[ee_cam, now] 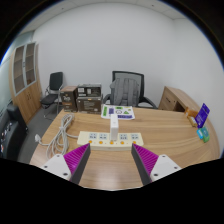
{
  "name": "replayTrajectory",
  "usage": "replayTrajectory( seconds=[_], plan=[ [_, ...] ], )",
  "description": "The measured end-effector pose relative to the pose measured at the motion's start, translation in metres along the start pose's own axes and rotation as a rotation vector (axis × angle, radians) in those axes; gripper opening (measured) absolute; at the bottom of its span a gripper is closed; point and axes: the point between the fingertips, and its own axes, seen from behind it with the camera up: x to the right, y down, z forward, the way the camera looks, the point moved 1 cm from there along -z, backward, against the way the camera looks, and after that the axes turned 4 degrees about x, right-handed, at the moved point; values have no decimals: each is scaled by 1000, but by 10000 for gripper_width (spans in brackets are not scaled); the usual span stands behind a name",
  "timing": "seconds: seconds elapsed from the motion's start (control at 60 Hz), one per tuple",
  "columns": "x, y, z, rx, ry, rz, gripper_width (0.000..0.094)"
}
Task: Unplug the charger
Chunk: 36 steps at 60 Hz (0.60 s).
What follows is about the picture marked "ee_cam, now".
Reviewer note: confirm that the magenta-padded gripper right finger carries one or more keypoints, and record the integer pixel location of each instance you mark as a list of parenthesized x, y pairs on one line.
[(164, 165)]

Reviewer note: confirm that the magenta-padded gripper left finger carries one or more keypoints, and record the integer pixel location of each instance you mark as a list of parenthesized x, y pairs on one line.
[(58, 165)]

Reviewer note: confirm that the white charger block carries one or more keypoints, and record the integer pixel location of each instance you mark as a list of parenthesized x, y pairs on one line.
[(114, 128)]

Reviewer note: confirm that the cream power strip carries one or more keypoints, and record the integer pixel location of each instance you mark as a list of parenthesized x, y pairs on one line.
[(100, 142)]

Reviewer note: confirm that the small blue box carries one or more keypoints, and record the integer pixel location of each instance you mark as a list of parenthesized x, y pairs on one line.
[(200, 134)]

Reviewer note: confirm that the small green box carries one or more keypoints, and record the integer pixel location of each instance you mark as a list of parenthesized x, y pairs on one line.
[(206, 134)]

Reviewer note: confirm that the tan flat box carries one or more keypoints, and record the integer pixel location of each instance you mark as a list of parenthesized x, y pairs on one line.
[(192, 121)]

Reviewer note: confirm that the black sofa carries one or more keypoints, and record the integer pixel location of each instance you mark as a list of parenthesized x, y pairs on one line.
[(13, 133)]

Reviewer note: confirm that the orange box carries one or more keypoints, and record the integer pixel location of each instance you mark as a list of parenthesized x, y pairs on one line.
[(191, 112)]

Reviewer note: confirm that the purple upright box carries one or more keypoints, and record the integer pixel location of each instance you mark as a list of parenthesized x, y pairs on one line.
[(202, 115)]

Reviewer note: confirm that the brown cardboard box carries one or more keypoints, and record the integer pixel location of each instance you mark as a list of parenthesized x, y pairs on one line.
[(68, 98)]

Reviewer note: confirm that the wooden side desk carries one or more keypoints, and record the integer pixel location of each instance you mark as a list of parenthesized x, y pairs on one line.
[(172, 96)]

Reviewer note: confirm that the printed sheet with coloured shapes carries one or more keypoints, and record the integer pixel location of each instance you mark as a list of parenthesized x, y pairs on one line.
[(118, 112)]

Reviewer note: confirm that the wooden cabinet with glass doors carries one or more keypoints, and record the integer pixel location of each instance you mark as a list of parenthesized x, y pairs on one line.
[(28, 97)]

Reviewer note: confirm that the small dark printed box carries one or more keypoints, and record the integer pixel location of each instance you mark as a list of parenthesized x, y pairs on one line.
[(89, 90)]

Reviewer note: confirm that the grey backpack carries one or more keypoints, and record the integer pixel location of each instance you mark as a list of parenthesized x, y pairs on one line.
[(125, 91)]

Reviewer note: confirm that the black visitor chair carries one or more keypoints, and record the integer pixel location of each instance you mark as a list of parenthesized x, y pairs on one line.
[(56, 81)]

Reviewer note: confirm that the black mesh office chair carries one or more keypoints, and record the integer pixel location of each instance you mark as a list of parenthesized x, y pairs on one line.
[(128, 74)]

